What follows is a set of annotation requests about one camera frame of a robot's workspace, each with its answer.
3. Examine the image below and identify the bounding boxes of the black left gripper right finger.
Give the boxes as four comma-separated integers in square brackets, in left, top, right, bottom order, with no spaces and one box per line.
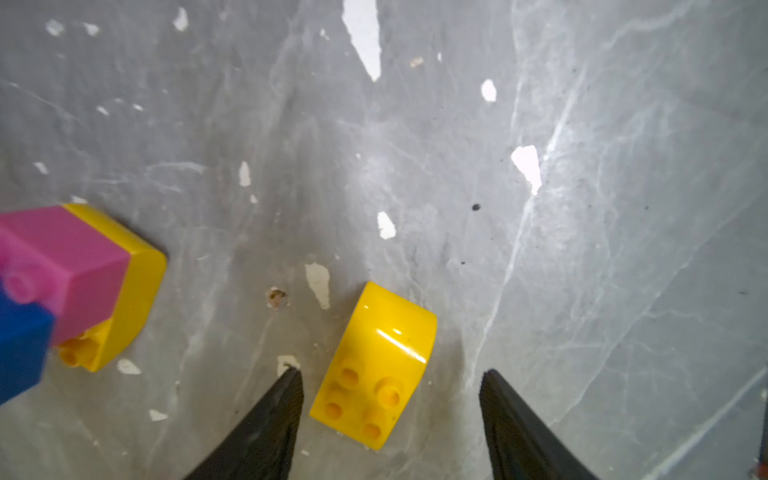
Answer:
[479,369,596,480]

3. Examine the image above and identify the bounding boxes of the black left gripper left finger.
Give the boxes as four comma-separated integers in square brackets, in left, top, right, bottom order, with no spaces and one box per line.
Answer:
[186,367,304,480]

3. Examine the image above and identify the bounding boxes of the yellow striped lego brick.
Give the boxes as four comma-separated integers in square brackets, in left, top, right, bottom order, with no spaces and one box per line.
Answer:
[57,203,167,372]

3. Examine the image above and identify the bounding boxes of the blue lego brick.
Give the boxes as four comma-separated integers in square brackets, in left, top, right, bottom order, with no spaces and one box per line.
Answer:
[0,290,54,404]

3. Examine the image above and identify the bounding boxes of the pink lego brick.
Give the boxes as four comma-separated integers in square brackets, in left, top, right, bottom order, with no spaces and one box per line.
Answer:
[1,206,130,345]

